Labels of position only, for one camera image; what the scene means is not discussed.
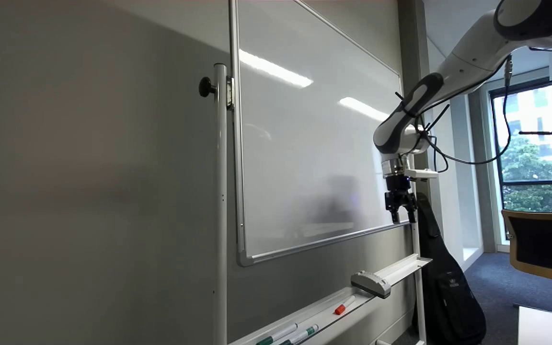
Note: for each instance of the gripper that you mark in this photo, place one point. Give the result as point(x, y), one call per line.
point(397, 184)

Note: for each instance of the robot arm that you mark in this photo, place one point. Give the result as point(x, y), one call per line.
point(467, 57)

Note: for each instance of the grey eraser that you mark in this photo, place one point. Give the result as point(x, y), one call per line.
point(371, 283)

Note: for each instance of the whiteboard tray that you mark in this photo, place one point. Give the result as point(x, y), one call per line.
point(391, 274)

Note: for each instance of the black guitar bag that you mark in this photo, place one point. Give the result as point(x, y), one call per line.
point(451, 292)

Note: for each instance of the whiteboard on stand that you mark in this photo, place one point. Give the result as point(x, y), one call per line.
point(304, 158)

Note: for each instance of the red marker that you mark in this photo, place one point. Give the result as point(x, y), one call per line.
point(344, 305)

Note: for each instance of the window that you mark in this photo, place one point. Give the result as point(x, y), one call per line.
point(534, 163)

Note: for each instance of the wooden chair with black pad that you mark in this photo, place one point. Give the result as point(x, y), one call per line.
point(542, 244)

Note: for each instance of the green marker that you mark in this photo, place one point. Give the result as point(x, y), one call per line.
point(302, 334)
point(278, 334)

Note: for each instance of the white table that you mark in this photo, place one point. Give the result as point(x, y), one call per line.
point(549, 328)

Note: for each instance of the black whiteboard knob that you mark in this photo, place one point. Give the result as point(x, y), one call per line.
point(205, 87)

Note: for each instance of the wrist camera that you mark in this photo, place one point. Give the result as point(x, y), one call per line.
point(423, 173)

